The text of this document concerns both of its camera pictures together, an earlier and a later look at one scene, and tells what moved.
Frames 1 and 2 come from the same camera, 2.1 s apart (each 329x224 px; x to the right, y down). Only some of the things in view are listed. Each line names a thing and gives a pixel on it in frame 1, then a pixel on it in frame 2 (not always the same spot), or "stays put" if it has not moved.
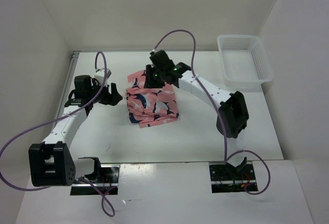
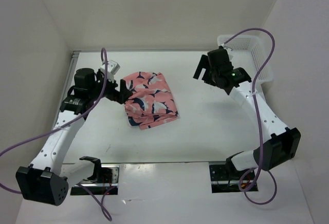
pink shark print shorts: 149,106 stays put
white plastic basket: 245,62 stays put
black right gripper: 149,82 to 204,63
